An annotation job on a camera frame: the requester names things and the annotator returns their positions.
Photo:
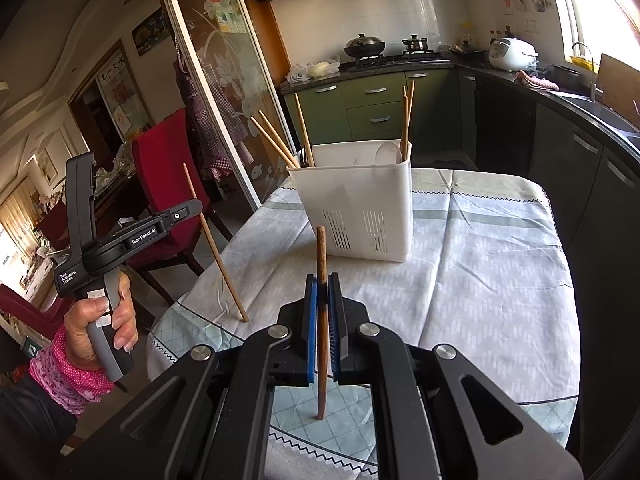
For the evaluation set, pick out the frying pan with glass lid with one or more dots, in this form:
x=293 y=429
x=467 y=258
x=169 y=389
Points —
x=467 y=49

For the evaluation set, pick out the black counter pot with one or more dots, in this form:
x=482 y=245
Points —
x=565 y=76

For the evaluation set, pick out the black wok with lid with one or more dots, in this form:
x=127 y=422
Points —
x=364 y=46

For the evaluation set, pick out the dark lower cabinet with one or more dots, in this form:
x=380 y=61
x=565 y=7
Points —
x=575 y=175

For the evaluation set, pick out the gas stove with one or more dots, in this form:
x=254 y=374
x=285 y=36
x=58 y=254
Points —
x=400 y=60

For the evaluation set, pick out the pink cloth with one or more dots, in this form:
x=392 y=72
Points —
x=537 y=81

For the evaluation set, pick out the white rice cooker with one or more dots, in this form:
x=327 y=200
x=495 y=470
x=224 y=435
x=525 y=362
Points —
x=512 y=54

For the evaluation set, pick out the red covered chair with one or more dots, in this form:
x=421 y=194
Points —
x=160 y=170

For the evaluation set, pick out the wall calendar poster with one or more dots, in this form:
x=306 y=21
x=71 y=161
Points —
x=122 y=92

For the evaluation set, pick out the patterned glass sliding door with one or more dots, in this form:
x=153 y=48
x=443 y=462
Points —
x=235 y=25

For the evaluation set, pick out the white wall socket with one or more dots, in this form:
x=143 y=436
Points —
x=533 y=25

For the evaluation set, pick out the person's left forearm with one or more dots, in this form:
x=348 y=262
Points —
x=60 y=380

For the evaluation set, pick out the kitchen window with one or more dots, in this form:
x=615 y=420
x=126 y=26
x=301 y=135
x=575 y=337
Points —
x=600 y=0

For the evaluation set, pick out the white plastic utensil holder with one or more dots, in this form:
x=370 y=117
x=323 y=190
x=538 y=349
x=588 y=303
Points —
x=350 y=190

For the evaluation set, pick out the curved metal faucet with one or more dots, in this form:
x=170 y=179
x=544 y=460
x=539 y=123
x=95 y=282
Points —
x=593 y=77

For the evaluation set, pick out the white plastic bag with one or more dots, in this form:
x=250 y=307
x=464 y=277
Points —
x=322 y=67

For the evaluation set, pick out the person's left hand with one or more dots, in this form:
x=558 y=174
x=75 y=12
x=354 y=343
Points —
x=80 y=335

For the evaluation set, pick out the white plastic spoon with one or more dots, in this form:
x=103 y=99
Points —
x=387 y=152

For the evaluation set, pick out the green kitchen cabinet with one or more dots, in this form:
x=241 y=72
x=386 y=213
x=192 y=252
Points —
x=370 y=105

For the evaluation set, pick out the dark brown chopstick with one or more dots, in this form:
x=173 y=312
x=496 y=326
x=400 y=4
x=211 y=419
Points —
x=321 y=250

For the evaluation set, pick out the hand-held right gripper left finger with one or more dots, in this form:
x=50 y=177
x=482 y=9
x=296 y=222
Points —
x=311 y=332

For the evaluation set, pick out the grey metal utensil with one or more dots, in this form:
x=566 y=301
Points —
x=302 y=156

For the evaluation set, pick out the small black pot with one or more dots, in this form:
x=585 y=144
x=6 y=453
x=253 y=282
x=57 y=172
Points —
x=417 y=45

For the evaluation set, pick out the grey patterned plastic bag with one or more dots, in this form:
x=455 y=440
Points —
x=297 y=75

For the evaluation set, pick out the checked hanging apron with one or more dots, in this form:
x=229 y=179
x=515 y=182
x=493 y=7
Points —
x=200 y=110

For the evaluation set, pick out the dark framed wall picture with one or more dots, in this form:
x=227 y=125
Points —
x=151 y=38

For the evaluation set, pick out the brown cutting board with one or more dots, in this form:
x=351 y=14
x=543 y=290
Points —
x=620 y=85

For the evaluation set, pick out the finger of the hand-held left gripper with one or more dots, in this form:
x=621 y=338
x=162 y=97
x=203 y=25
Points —
x=180 y=216

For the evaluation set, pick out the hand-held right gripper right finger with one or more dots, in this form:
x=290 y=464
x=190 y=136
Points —
x=334 y=332

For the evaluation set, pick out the yellow sink rack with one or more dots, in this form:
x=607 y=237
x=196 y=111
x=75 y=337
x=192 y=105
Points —
x=583 y=61

